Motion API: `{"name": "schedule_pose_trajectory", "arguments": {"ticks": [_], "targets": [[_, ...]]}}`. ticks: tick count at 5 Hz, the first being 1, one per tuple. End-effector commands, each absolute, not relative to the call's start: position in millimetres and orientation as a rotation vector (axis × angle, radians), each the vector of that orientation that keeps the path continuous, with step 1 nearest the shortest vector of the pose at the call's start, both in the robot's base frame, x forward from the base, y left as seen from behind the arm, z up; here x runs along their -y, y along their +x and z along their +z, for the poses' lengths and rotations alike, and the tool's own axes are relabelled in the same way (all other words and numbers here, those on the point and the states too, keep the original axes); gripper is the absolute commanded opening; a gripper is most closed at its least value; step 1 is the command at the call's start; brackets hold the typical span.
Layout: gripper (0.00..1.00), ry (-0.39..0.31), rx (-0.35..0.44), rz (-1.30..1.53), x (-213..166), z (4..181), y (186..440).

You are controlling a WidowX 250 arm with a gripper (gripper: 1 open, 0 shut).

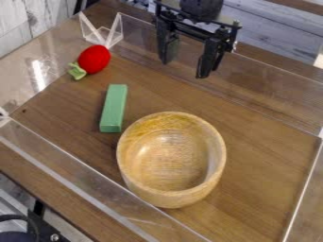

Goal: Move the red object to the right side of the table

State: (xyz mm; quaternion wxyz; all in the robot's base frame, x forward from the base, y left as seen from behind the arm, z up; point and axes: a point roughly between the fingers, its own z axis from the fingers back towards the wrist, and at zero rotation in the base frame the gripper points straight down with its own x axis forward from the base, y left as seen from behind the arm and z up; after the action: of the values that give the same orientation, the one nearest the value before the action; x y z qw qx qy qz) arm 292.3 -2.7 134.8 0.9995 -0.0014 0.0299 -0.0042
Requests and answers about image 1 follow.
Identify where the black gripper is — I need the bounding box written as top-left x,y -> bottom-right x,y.
152,0 -> 243,78

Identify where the red felt strawberry toy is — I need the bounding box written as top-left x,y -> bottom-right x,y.
68,44 -> 111,80

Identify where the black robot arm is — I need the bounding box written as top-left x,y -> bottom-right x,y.
154,0 -> 243,78

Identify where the green rectangular block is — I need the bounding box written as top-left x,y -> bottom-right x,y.
100,84 -> 127,133

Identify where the wooden bowl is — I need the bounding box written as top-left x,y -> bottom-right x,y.
116,112 -> 227,209

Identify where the black table clamp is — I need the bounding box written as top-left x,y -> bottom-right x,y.
0,200 -> 71,242

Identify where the clear acrylic tray wall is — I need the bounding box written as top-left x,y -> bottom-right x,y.
0,17 -> 323,242

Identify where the clear acrylic corner bracket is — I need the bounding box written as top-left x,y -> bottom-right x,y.
79,12 -> 124,49

